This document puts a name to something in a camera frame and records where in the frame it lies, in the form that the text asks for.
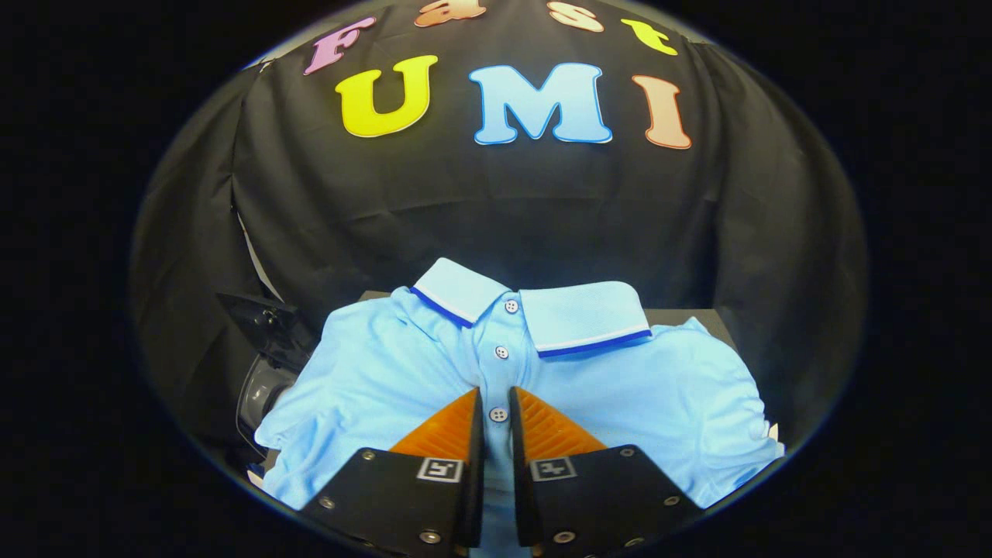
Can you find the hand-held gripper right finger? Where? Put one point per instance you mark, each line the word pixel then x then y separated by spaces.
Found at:
pixel 589 496

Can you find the dark washing machine lid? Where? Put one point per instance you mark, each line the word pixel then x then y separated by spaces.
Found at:
pixel 271 325

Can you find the light blue polo shirt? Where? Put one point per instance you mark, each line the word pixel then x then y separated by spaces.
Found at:
pixel 387 380

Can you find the black backdrop cloth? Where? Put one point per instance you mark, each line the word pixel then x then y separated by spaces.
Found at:
pixel 542 209

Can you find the beige cabinet with dark top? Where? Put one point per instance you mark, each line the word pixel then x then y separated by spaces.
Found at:
pixel 686 319

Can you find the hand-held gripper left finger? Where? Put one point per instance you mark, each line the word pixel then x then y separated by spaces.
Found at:
pixel 403 496

